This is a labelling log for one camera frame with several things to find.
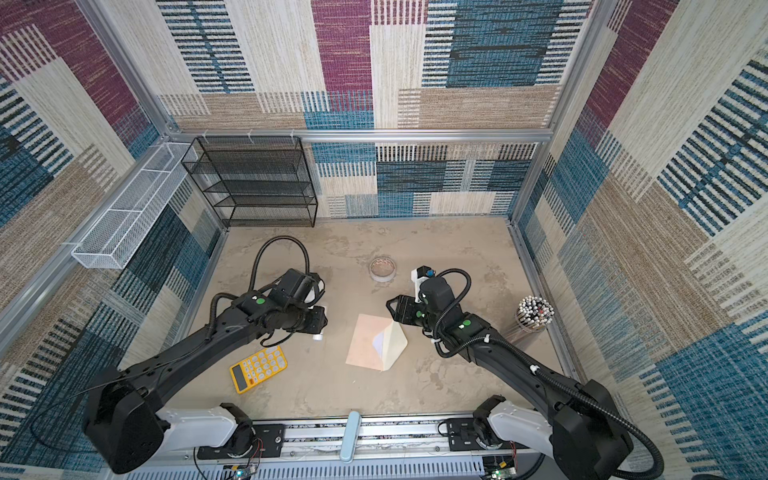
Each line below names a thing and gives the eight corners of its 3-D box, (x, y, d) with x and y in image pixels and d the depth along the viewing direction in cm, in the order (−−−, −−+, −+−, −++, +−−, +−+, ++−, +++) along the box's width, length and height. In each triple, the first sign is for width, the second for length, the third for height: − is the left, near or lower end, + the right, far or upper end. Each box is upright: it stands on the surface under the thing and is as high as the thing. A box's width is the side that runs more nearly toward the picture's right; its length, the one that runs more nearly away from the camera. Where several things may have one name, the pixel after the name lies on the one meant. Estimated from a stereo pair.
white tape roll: (369, 282, 105) (368, 278, 103) (370, 261, 111) (369, 257, 109) (395, 282, 105) (395, 278, 103) (395, 261, 111) (395, 257, 109)
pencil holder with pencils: (497, 343, 91) (518, 313, 76) (507, 324, 95) (529, 291, 80) (521, 358, 88) (547, 329, 73) (530, 337, 92) (557, 306, 77)
